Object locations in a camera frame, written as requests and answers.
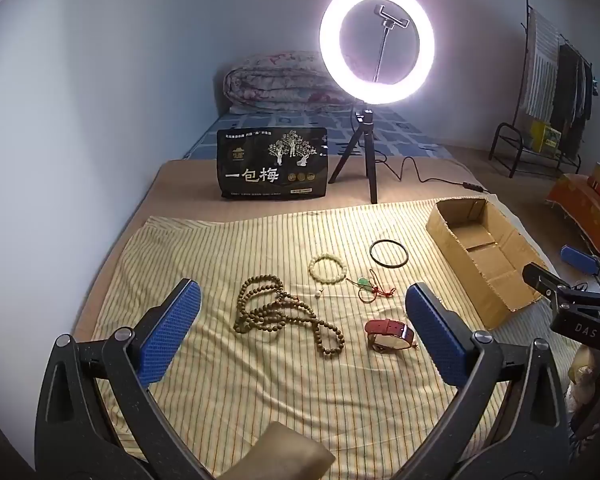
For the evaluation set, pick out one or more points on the cardboard box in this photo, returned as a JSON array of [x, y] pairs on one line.
[[495, 270]]

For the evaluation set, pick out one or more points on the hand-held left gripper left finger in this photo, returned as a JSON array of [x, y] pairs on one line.
[[172, 330]]

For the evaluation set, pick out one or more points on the black bangle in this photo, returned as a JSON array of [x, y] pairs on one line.
[[371, 251]]

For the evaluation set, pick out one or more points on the yellow boxes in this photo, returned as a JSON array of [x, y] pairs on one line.
[[547, 135]]

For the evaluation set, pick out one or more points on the phone holder clamp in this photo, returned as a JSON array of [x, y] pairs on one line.
[[391, 16]]

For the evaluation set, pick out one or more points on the yellow striped cloth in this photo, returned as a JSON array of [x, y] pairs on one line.
[[230, 385]]

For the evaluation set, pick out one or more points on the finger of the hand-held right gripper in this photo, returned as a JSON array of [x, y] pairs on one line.
[[542, 280], [577, 258]]

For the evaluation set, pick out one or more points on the dark hanging clothes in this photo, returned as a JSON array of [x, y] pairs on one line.
[[572, 90]]

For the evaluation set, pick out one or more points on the orange covered bench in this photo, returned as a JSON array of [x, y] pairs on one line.
[[580, 210]]

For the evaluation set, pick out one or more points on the black shoe rack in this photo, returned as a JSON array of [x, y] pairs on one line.
[[505, 145]]

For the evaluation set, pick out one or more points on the black snack bag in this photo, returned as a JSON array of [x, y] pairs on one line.
[[270, 160]]

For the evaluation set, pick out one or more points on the tan cloth lump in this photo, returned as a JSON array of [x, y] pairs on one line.
[[275, 447]]

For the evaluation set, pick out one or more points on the black clothes rack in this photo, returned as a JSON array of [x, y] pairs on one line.
[[526, 5]]

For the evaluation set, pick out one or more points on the person's right hand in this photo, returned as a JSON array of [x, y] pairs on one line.
[[586, 372]]

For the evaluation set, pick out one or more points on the blue patterned bed sheet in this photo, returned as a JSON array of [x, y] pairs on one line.
[[410, 135]]

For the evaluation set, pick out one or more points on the striped hanging towel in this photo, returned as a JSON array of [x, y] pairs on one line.
[[540, 65]]

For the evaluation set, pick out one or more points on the tan bed cover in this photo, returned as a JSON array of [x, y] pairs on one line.
[[180, 180]]

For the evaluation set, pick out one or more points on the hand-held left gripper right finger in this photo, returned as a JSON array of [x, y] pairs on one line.
[[432, 330]]

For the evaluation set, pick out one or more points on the folded floral quilt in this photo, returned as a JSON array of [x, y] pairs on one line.
[[280, 82]]

